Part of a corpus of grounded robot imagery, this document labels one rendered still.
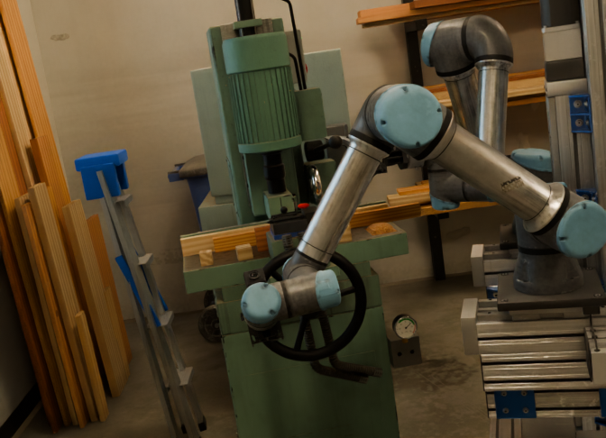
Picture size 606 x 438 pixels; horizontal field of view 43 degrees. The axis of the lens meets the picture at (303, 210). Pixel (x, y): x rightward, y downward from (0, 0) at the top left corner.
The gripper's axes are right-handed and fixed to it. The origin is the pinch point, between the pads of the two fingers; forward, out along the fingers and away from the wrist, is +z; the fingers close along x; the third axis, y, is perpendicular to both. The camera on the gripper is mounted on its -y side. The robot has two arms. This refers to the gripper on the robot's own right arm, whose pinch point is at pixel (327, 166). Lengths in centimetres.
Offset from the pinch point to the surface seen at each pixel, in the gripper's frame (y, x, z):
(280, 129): -7.2, -11.4, 9.9
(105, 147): -263, -22, 83
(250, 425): -7, 66, 30
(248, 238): -17.1, 17.1, 22.3
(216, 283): -2.5, 25.9, 32.9
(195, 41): -248, -73, 24
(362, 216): -17.0, 16.1, -10.6
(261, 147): -7.2, -7.4, 15.6
